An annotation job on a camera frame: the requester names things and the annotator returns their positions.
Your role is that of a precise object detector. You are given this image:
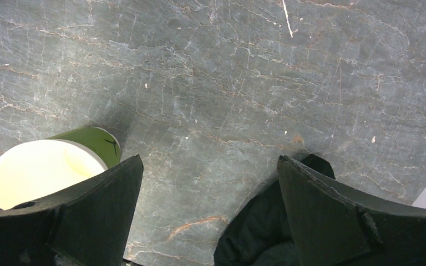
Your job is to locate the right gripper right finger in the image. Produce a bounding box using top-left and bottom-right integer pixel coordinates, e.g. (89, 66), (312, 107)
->
(277, 156), (426, 265)

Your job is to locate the black cloth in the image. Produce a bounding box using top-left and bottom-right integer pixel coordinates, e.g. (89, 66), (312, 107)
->
(214, 153), (336, 266)

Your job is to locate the green paper cup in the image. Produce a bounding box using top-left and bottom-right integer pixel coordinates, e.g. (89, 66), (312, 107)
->
(0, 127), (121, 209)

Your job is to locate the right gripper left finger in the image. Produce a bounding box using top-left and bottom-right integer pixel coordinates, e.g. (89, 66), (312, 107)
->
(0, 155), (144, 265)

